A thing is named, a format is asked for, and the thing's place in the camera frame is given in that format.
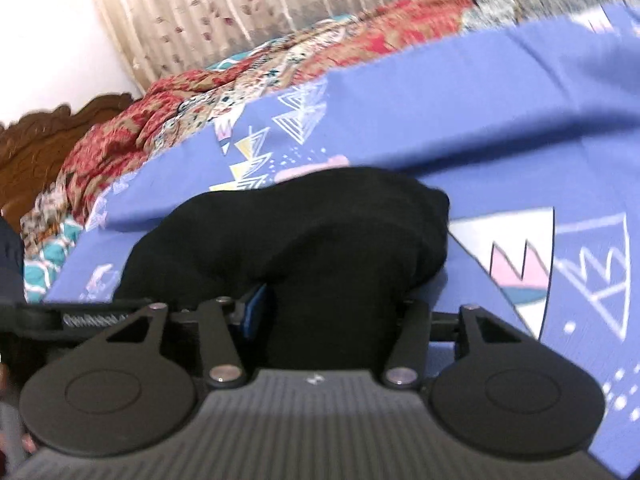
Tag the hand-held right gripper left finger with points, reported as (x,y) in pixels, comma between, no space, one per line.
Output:
(252,312)

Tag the dark navy cloth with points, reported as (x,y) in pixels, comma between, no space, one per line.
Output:
(10,265)

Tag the grey patterned cloth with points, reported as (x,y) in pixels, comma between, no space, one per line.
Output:
(550,0)

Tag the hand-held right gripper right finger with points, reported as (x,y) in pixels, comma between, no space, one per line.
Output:
(411,327)

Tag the red floral blanket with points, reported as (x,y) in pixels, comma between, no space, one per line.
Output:
(165,105)

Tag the carved wooden headboard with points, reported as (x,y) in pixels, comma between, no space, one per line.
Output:
(40,150)

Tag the blue printed bedsheet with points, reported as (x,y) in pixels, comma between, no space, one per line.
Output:
(450,110)

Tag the teal patterned cloth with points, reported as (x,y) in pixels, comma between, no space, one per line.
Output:
(47,260)

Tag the black pants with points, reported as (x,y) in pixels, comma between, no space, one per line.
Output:
(300,240)

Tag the beige patterned curtain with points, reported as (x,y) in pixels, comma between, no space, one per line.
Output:
(250,5)

